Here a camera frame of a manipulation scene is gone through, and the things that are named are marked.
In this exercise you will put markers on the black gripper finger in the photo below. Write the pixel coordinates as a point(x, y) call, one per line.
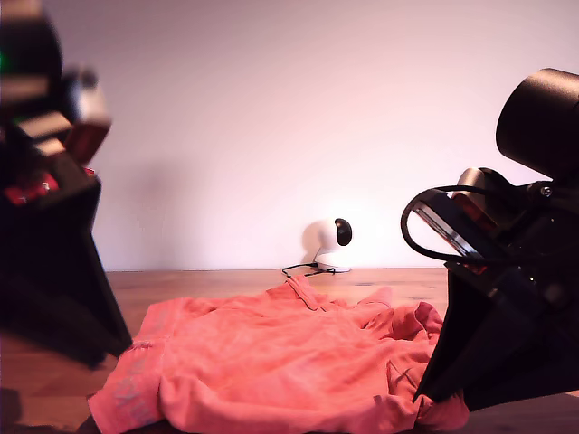
point(111, 253)
point(457, 316)
point(520, 361)
point(50, 271)

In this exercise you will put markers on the pink underwear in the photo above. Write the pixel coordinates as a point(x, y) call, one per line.
point(271, 361)

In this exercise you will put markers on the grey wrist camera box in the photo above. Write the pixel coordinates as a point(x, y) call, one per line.
point(90, 108)
point(470, 178)

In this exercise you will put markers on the white round security camera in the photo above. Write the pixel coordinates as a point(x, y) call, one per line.
point(330, 260)

